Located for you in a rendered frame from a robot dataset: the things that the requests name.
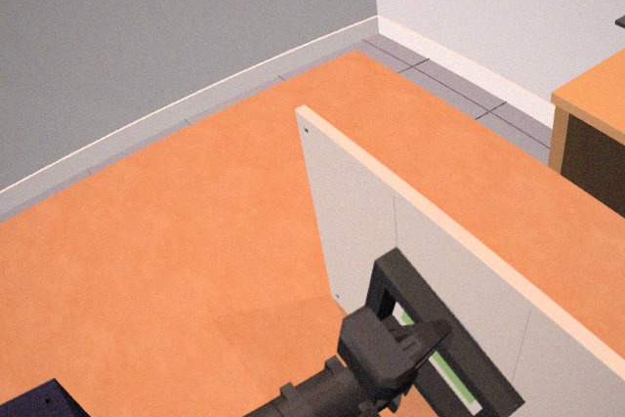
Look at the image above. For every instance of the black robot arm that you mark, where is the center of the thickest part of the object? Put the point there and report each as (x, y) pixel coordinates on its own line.
(268, 410)

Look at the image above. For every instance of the grey flat panel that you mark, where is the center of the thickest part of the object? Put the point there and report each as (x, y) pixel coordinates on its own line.
(364, 210)

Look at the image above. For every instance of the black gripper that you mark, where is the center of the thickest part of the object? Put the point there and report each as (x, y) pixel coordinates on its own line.
(381, 365)

